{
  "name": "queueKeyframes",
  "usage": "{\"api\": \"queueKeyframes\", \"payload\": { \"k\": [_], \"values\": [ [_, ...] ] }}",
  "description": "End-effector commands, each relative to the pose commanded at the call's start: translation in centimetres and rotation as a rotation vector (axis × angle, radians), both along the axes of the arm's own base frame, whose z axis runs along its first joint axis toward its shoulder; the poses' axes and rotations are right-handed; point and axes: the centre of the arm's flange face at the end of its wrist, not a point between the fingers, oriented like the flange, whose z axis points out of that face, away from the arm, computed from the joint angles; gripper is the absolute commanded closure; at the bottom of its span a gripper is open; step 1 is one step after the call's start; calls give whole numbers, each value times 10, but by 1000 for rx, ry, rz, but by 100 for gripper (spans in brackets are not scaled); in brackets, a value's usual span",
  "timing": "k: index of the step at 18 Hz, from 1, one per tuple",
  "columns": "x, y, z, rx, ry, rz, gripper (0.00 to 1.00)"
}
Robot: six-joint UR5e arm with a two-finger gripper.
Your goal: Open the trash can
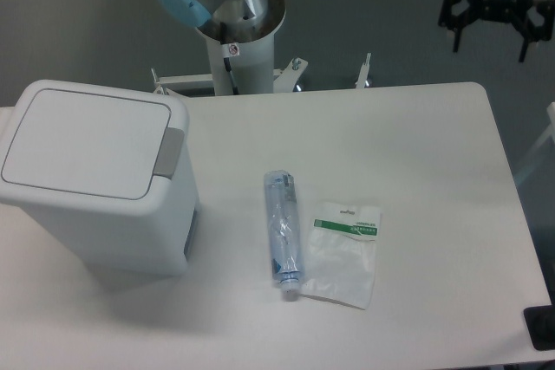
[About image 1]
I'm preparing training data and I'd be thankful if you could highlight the white green plastic bag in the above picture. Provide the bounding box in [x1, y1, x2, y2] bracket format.
[301, 201, 382, 310]

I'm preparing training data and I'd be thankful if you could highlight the clear empty plastic bottle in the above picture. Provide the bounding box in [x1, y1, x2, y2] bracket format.
[264, 170, 304, 302]

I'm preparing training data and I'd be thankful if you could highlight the white metal base frame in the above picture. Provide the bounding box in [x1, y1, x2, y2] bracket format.
[151, 52, 373, 96]

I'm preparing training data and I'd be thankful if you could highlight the white trash can lid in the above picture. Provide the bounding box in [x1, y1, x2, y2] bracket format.
[1, 88, 171, 200]

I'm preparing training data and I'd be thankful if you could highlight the white plastic trash can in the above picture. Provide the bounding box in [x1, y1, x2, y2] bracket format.
[1, 80, 200, 276]

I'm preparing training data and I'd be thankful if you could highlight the grey lid push button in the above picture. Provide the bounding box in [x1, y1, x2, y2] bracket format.
[153, 127, 185, 179]

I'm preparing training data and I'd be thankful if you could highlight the black device at table edge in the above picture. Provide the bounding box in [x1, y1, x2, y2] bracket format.
[523, 305, 554, 351]

